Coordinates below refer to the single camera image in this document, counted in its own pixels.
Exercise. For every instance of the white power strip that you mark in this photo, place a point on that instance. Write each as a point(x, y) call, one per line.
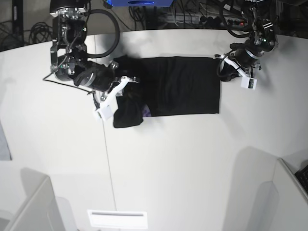
point(197, 20)

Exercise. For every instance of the blue box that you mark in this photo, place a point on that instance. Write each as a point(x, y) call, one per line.
point(139, 3)

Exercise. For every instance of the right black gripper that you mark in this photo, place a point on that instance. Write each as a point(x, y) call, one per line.
point(100, 77)

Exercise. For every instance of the black T-shirt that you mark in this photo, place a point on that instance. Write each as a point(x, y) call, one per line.
point(167, 86)

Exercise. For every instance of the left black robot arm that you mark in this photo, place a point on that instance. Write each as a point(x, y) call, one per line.
point(260, 29)

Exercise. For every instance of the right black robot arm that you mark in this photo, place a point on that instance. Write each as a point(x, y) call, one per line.
point(70, 60)

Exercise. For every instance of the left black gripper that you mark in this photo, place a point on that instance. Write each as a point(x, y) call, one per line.
point(244, 54)

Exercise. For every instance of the black keyboard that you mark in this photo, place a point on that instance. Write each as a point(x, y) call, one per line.
point(302, 177)

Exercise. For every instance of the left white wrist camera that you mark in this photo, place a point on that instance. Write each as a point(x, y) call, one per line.
point(247, 82)

